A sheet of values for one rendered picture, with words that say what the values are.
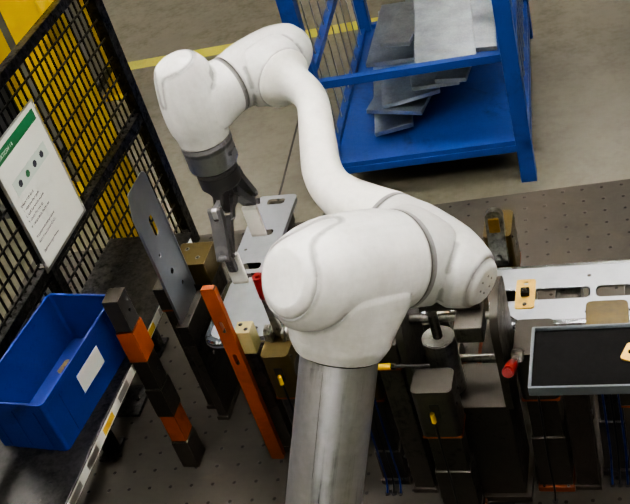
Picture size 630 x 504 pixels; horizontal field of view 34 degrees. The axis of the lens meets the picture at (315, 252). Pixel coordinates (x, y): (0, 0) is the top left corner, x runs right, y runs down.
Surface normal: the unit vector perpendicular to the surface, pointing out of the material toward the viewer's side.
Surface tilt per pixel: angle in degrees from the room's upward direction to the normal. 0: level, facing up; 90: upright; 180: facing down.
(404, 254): 65
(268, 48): 15
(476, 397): 0
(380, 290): 89
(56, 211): 90
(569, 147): 0
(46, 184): 90
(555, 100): 0
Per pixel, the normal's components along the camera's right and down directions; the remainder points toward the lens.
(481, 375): -0.25, -0.76
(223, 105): 0.68, 0.29
